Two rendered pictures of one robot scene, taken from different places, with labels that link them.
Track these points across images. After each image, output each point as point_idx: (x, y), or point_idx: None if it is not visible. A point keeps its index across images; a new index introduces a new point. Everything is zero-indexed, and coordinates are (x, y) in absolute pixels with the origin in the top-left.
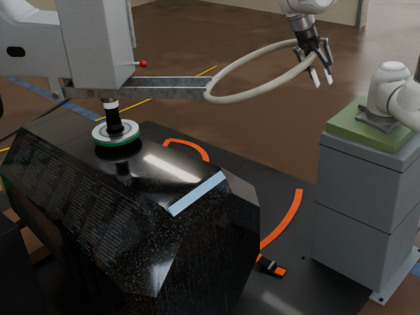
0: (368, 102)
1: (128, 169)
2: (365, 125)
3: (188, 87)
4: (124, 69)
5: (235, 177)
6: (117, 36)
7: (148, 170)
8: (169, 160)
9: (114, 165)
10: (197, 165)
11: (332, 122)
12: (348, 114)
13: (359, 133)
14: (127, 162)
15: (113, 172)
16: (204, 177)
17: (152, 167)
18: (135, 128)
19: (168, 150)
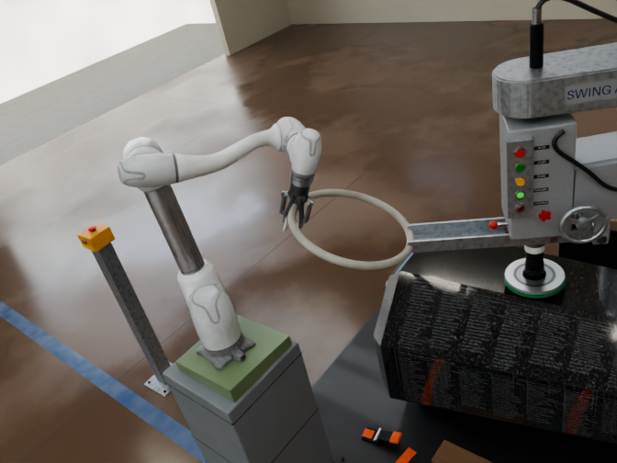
0: (239, 324)
1: (489, 254)
2: (248, 336)
3: (427, 223)
4: (504, 207)
5: (391, 299)
6: (502, 170)
7: (467, 254)
8: (453, 268)
9: (507, 254)
10: (422, 268)
11: (282, 335)
12: (260, 350)
13: (259, 324)
14: (496, 259)
15: (501, 247)
16: (410, 257)
17: (465, 259)
18: (510, 279)
19: (462, 280)
